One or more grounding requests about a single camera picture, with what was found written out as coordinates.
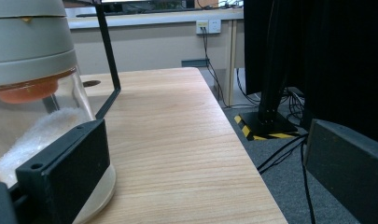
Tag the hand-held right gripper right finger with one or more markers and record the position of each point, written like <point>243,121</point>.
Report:
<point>348,168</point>

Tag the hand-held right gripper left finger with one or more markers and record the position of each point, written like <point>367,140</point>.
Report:
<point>68,168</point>

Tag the clear jar with grey lid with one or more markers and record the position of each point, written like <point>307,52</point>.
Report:
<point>31,93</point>

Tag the black stand with striped base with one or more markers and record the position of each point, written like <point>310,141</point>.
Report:
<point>270,102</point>

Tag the black curtain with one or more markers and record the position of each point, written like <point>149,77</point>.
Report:
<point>329,53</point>

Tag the black metal stand frame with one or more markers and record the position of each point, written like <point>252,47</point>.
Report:
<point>110,62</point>

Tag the white wall socket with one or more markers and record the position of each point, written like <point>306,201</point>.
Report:
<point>202,26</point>
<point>214,26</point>

